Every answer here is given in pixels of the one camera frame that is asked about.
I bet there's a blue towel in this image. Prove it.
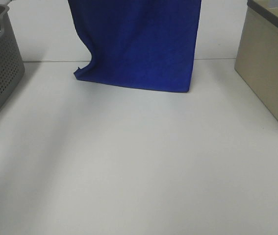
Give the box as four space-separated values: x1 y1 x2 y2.
68 0 202 93

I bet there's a beige storage bin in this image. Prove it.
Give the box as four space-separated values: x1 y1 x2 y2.
234 0 278 121

